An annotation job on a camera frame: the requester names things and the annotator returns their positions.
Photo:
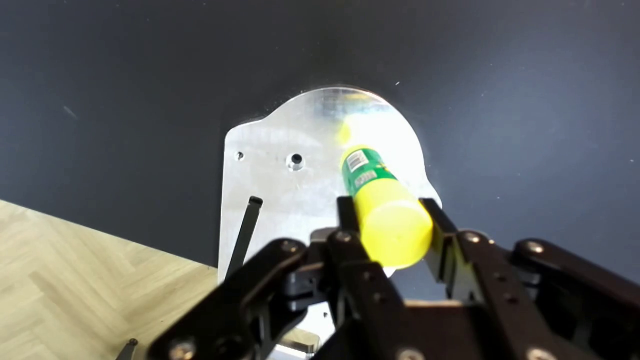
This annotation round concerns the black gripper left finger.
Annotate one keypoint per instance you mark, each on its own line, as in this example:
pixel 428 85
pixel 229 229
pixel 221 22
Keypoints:
pixel 266 301

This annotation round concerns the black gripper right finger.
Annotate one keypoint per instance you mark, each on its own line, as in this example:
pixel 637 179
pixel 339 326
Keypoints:
pixel 532 292

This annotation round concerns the yellow green marker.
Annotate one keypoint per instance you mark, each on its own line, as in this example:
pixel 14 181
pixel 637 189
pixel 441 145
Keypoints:
pixel 392 227

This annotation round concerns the silver metal plate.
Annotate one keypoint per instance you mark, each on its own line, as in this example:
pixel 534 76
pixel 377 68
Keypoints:
pixel 292 132

